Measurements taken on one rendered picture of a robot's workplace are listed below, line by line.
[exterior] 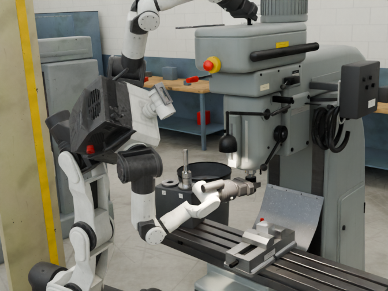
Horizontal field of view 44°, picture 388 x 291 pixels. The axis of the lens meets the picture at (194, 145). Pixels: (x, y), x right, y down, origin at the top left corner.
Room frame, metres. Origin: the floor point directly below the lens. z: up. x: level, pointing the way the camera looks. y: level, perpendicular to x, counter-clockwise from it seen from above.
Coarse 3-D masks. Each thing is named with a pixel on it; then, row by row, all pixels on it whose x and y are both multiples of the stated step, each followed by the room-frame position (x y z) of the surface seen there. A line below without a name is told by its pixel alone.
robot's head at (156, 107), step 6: (162, 90) 1.81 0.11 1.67; (150, 96) 1.79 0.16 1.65; (156, 96) 1.77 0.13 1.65; (150, 102) 1.81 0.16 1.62; (156, 102) 1.77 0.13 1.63; (162, 102) 1.76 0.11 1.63; (150, 108) 1.78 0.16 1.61; (156, 108) 1.76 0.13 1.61; (162, 108) 1.75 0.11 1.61; (168, 108) 1.75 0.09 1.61; (150, 114) 1.78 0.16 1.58; (156, 114) 1.81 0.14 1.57; (162, 114) 1.75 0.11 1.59; (168, 114) 1.74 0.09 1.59
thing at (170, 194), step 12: (168, 180) 2.31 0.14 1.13; (156, 192) 2.25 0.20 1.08; (168, 192) 2.22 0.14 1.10; (180, 192) 2.18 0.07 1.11; (192, 192) 2.16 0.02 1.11; (156, 204) 2.26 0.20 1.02; (168, 204) 2.22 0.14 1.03; (180, 204) 2.18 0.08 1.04; (192, 204) 2.15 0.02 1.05; (156, 216) 2.26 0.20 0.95; (192, 228) 2.15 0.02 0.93
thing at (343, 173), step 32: (320, 96) 2.19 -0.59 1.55; (320, 128) 2.12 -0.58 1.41; (352, 128) 2.23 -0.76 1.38; (288, 160) 2.24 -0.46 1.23; (320, 160) 2.12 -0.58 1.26; (352, 160) 2.25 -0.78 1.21; (320, 192) 2.11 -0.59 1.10; (352, 192) 2.23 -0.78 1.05; (320, 224) 2.11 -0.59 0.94; (352, 224) 2.23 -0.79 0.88; (320, 256) 2.11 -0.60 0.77; (352, 256) 2.23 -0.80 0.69
